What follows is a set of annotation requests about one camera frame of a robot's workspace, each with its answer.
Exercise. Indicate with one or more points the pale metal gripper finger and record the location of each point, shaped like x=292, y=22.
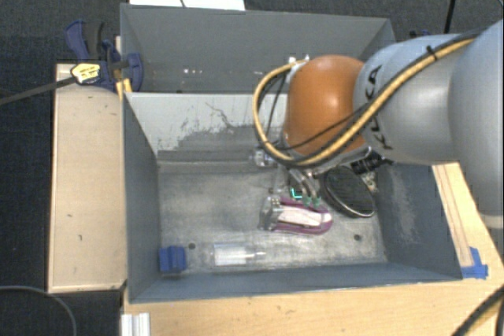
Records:
x=276, y=185
x=270, y=215

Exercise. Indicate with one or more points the purple and white packet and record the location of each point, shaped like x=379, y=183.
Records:
x=311, y=229

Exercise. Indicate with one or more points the black round disc with rim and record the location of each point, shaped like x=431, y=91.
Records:
x=348, y=190

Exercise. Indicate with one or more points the grey metal bin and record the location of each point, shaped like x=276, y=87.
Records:
x=220, y=193

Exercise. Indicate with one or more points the blue ribbed block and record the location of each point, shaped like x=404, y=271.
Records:
x=171, y=259

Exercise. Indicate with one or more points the pale wood board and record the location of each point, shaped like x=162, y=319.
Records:
x=86, y=185

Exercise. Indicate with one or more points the black cylinder on white bracket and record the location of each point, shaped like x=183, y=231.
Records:
x=367, y=164

